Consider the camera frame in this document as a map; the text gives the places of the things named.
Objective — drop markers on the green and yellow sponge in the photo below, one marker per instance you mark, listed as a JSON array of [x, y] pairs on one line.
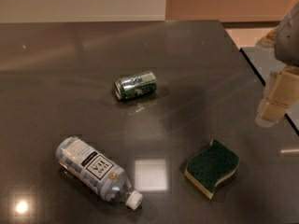
[[210, 167]]

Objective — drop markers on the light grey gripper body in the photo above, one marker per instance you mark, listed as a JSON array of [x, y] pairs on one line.
[[288, 42]]

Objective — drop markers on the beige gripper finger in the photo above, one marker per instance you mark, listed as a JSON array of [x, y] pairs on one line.
[[268, 40], [280, 93]]

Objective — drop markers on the green soda can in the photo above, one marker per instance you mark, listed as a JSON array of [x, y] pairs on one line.
[[134, 86]]

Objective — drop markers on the clear plastic water bottle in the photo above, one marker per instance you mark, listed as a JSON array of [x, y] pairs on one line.
[[102, 175]]

